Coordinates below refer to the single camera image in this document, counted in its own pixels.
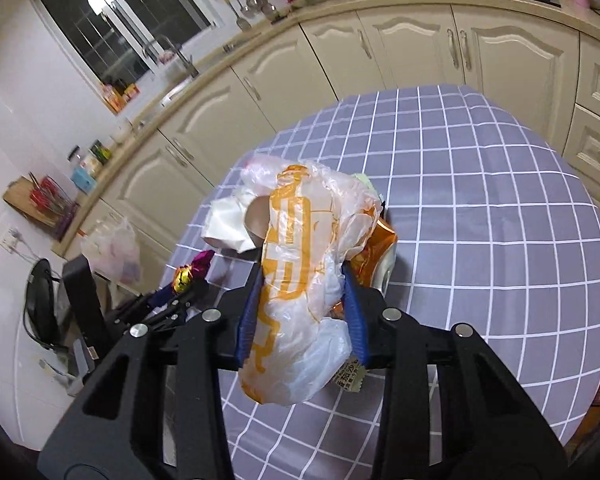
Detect purple candy wrapper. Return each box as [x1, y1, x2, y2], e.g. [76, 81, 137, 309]
[171, 250, 215, 294]

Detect white orange plastic bag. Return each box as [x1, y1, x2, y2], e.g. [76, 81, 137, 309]
[239, 162, 381, 405]

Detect orange foil snack bag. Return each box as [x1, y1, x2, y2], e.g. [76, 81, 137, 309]
[350, 219, 398, 295]

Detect white tissue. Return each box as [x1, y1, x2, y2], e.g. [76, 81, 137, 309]
[201, 193, 261, 254]

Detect white paper cup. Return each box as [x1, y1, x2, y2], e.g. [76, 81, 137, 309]
[244, 195, 270, 247]

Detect clear plastic bag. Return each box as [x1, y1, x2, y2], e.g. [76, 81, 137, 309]
[240, 153, 296, 196]

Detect kitchen window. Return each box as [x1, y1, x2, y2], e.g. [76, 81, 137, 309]
[36, 0, 215, 91]

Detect red knife rack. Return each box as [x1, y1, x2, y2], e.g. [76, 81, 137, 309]
[29, 172, 79, 240]

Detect blue small box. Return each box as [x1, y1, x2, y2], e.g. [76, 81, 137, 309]
[71, 166, 97, 195]

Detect clear plastic jar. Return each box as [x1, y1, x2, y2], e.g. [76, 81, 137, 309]
[68, 145, 102, 179]

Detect purple checked tablecloth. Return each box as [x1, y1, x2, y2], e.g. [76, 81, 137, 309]
[161, 84, 600, 479]

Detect white bowl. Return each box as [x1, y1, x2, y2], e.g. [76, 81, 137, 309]
[111, 119, 133, 145]

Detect orange detergent bottle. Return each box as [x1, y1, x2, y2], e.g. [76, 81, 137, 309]
[100, 84, 126, 114]

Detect steel sink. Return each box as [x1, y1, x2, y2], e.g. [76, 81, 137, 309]
[157, 44, 242, 109]

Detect steel faucet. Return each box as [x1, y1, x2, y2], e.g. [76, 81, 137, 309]
[142, 34, 199, 78]

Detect cream lower cabinets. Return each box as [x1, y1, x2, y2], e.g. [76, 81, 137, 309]
[53, 0, 600, 261]

